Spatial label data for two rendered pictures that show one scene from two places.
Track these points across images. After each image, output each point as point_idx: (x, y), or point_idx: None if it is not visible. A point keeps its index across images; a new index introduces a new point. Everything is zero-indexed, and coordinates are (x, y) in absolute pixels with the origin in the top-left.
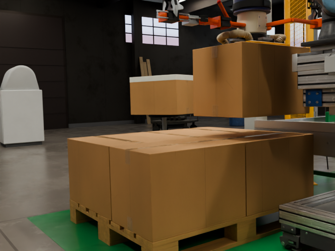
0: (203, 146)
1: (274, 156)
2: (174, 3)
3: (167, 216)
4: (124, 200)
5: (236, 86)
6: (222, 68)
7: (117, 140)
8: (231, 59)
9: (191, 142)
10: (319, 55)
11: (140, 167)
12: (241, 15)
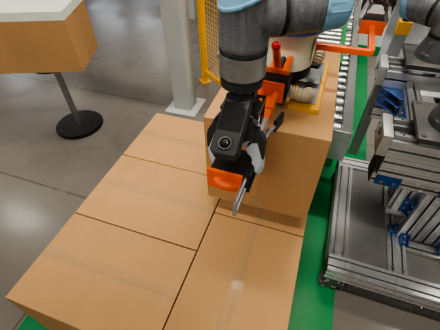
0: (282, 294)
1: None
2: (262, 156)
3: None
4: None
5: (303, 189)
6: (275, 162)
7: (116, 283)
8: (300, 157)
9: (239, 262)
10: (433, 150)
11: None
12: (286, 39)
